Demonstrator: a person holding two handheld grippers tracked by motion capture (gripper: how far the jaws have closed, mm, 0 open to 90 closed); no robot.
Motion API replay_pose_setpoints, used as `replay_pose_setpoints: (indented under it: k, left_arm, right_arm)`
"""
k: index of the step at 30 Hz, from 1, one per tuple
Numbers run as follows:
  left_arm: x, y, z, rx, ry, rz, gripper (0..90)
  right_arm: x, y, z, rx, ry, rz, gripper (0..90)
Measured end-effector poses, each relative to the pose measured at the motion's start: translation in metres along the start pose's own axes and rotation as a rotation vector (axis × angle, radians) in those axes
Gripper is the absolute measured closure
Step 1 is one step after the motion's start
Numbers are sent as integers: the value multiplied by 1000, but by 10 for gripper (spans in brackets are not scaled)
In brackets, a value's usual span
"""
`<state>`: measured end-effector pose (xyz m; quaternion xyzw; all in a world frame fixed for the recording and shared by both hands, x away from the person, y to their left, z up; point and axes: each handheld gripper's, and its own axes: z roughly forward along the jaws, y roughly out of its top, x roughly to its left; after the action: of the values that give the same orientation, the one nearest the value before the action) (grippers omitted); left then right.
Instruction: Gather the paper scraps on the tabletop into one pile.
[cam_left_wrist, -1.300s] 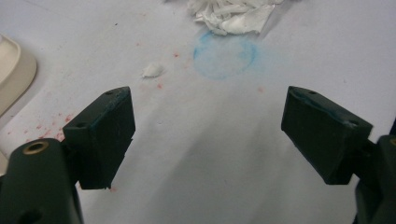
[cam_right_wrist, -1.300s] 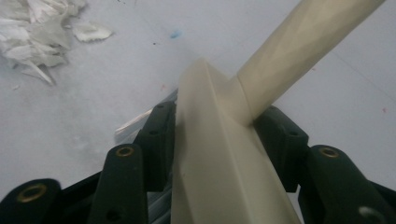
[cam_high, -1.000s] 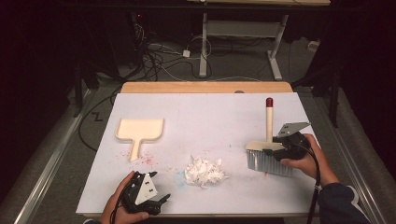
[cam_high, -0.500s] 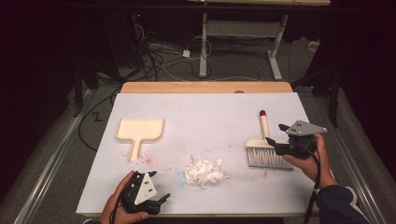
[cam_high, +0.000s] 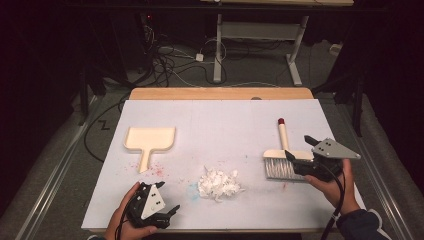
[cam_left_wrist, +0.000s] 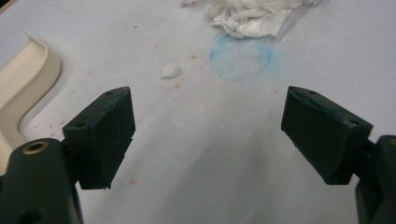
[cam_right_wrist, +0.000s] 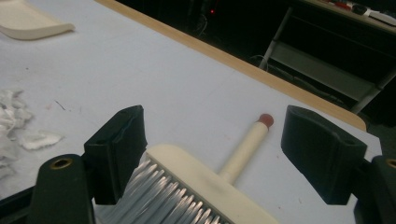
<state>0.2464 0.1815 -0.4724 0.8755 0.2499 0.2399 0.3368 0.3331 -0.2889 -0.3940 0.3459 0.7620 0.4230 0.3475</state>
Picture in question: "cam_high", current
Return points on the white desk frame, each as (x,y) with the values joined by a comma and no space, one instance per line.
(260,30)

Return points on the person's left hand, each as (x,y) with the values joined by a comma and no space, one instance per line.
(116,223)

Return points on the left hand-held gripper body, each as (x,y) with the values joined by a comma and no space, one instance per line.
(151,203)

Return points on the cream hand brush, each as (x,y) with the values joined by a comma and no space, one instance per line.
(284,136)

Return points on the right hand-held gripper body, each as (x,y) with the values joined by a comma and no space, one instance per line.
(330,150)

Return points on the aluminium floor rail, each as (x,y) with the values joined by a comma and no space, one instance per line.
(380,190)
(56,176)

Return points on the black metal stand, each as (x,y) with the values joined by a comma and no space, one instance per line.
(358,100)
(83,96)

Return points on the pile of white paper scraps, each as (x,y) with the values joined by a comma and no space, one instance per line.
(218,185)

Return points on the cream plastic dustpan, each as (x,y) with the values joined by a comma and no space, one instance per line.
(150,138)

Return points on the person's right hand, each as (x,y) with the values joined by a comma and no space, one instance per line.
(346,196)

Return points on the white cover board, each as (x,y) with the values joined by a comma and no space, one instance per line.
(226,133)

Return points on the white power adapter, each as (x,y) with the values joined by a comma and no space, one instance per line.
(199,57)

